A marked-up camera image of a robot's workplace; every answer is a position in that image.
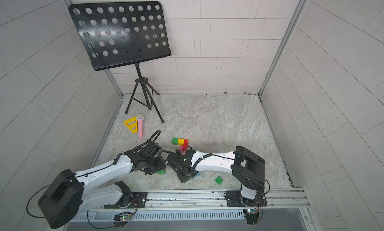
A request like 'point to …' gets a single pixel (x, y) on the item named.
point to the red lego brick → (185, 145)
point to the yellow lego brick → (180, 142)
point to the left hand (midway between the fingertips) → (167, 167)
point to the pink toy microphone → (140, 117)
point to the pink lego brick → (181, 148)
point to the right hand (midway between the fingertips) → (185, 179)
